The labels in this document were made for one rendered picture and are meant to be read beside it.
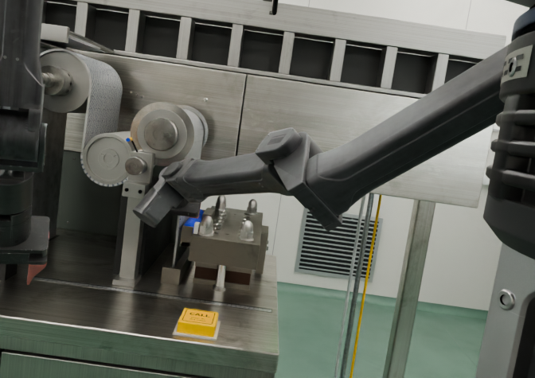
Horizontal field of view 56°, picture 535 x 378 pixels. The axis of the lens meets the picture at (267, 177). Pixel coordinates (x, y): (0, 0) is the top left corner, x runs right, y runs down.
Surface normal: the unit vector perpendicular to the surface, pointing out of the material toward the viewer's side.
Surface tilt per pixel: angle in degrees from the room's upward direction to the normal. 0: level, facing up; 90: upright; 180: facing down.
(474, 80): 55
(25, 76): 94
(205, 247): 90
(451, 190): 90
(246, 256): 90
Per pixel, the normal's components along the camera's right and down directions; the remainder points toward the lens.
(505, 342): -0.92, -0.08
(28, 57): 0.36, 0.22
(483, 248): -0.01, 0.12
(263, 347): 0.14, -0.98
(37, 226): 0.30, -0.77
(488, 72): -0.65, -0.63
